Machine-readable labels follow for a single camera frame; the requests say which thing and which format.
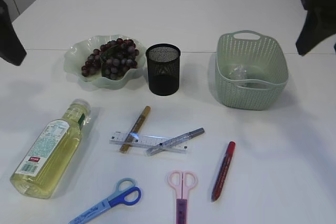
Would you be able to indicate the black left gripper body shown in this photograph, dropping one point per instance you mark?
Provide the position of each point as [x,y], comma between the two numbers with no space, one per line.
[11,48]

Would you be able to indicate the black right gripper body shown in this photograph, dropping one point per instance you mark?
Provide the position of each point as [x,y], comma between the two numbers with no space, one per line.
[318,26]

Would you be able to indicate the purple grape bunch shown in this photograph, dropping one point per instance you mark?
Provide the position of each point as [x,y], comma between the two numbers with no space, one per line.
[113,59]

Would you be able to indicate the clear plastic sheet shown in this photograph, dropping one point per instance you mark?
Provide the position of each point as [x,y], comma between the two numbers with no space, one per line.
[243,72]

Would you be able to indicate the yellow tea bottle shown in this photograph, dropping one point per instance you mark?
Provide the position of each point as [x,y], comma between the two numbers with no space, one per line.
[40,171]

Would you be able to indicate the green wavy glass plate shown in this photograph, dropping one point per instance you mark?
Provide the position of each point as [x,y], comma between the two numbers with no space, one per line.
[76,56]

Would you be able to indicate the green woven plastic basket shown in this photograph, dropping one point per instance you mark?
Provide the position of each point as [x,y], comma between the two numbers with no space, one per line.
[266,54]

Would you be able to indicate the clear plastic ruler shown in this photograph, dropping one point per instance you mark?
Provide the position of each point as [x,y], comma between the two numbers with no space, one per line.
[146,141]

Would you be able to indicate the gold marker pen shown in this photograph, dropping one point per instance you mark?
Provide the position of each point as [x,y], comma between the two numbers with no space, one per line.
[135,129]

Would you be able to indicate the black mesh pen cup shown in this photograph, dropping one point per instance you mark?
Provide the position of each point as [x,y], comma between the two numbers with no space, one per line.
[163,64]

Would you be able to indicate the silver marker pen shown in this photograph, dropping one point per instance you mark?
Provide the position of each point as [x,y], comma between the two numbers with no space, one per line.
[169,144]

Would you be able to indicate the red marker pen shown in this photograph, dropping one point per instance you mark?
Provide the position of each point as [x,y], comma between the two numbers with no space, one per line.
[223,171]

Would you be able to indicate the blue scissors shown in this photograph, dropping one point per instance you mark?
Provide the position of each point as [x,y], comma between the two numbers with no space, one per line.
[124,188]

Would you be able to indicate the pink scissors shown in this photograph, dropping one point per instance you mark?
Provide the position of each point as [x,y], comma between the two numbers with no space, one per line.
[182,182]

